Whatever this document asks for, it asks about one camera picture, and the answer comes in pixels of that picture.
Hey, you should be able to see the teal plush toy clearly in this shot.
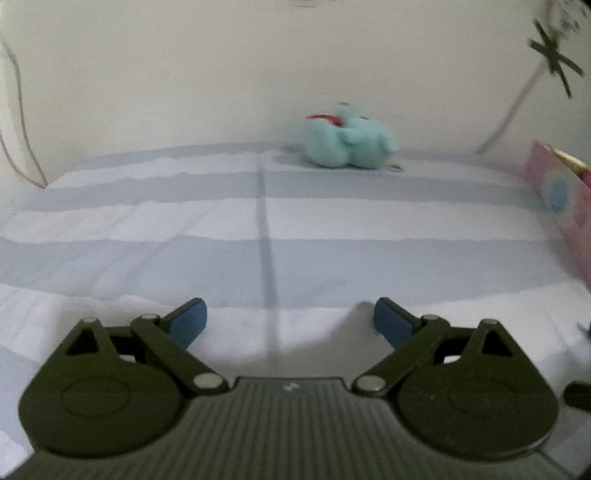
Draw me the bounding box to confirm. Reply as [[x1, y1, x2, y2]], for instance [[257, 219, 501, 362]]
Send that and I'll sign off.
[[304, 102, 400, 170]]

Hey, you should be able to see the pink macaron biscuit tin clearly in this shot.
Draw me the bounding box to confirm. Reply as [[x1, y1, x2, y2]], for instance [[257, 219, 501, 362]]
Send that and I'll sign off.
[[523, 141, 590, 287]]

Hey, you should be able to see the lower black tape cross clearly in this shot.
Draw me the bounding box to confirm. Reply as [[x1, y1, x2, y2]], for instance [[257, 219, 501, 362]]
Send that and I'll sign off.
[[528, 19, 585, 100]]

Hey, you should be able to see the thin wall wire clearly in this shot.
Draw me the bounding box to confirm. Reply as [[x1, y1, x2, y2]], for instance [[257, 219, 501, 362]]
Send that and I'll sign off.
[[0, 32, 50, 190]]

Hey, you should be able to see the grey power cable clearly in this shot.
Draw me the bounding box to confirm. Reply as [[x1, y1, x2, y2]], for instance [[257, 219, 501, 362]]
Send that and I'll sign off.
[[475, 59, 548, 155]]

